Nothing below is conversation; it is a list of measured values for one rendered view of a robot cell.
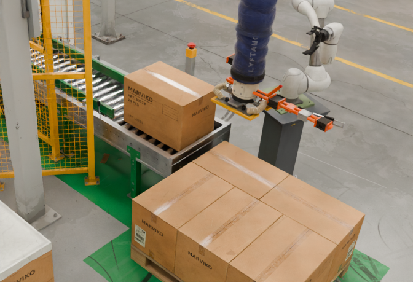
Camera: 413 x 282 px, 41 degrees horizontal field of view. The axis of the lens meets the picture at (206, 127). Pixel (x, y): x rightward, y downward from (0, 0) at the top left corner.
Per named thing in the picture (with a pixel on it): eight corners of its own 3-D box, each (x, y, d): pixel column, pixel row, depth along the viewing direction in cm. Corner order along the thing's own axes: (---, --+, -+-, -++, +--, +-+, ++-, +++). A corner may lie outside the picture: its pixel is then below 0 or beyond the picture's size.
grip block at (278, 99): (266, 105, 351) (267, 97, 347) (275, 100, 357) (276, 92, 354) (276, 110, 346) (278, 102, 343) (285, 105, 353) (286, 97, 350)
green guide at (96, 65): (37, 39, 544) (35, 31, 540) (45, 36, 552) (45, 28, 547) (152, 99, 465) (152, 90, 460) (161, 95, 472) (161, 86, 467)
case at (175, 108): (123, 120, 434) (123, 75, 413) (158, 103, 461) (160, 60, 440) (179, 152, 404) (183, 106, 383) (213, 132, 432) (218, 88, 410)
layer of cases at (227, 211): (131, 243, 378) (131, 199, 357) (219, 180, 446) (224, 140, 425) (274, 347, 319) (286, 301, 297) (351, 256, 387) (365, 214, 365)
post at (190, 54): (178, 147, 506) (185, 48, 452) (183, 144, 511) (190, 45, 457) (184, 150, 503) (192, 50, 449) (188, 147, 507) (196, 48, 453)
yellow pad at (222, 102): (210, 101, 369) (211, 94, 366) (219, 96, 376) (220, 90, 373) (250, 121, 352) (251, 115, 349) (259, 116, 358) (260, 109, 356)
